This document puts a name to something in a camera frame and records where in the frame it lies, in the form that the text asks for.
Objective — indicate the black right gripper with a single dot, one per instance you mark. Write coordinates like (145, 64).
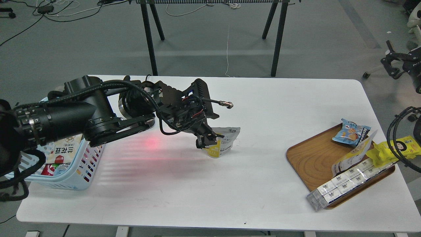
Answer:
(415, 64)

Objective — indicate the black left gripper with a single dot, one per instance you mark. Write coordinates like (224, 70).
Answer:
(206, 136)

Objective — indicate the yellow nut snack pouch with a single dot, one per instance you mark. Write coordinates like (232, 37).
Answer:
(223, 144)

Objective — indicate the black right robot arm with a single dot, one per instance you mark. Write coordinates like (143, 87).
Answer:
(395, 73)

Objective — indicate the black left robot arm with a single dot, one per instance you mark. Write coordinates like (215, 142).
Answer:
(103, 111)

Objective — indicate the blue snack packet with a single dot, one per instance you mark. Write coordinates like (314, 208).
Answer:
(351, 133)

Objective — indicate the yellow cartoon snack bag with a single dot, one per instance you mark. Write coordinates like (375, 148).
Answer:
(382, 155)

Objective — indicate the light blue plastic basket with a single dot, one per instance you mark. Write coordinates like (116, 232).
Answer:
(75, 168)

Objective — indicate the white red snack bag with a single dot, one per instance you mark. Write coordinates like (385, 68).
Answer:
(60, 152)

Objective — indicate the white yellow standing pouch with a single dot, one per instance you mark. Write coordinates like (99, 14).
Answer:
(353, 157)

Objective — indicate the round wooden tray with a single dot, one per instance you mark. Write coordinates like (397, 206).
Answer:
(312, 159)

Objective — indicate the long clear biscuit pack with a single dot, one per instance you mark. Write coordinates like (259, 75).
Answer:
(348, 184)

